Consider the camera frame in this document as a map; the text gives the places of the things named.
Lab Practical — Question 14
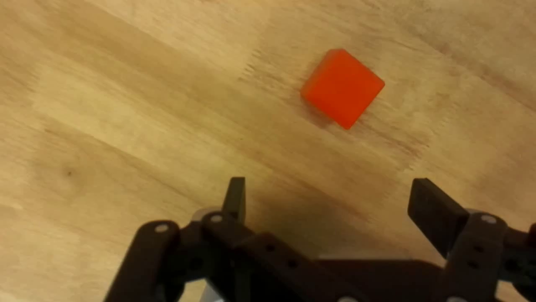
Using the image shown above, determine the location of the red cube block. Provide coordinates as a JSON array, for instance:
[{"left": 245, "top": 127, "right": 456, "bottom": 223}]
[{"left": 300, "top": 47, "right": 387, "bottom": 132}]

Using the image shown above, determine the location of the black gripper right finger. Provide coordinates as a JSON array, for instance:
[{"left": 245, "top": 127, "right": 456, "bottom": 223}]
[{"left": 407, "top": 176, "right": 536, "bottom": 302}]

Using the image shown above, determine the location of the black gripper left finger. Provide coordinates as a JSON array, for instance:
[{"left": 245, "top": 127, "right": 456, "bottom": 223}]
[{"left": 106, "top": 174, "right": 359, "bottom": 302}]

